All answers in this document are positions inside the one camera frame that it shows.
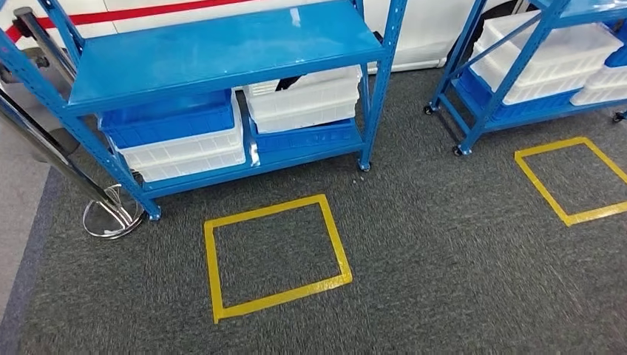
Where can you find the blue metal shelf rack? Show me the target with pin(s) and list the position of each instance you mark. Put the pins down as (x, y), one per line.
(220, 54)

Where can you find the blue wheeled shelf rack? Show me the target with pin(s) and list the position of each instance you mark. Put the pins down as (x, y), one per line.
(482, 122)

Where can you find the white car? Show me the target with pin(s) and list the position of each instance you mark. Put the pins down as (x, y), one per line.
(421, 34)

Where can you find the chrome base stanchion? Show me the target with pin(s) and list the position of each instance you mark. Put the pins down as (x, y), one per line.
(110, 220)

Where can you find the red barrier belt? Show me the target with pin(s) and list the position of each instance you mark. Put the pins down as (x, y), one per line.
(122, 14)
(13, 33)

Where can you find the large white plastic bin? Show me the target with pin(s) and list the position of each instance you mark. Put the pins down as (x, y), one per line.
(563, 54)

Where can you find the silver stanchion with belt head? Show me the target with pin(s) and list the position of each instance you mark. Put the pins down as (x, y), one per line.
(36, 36)

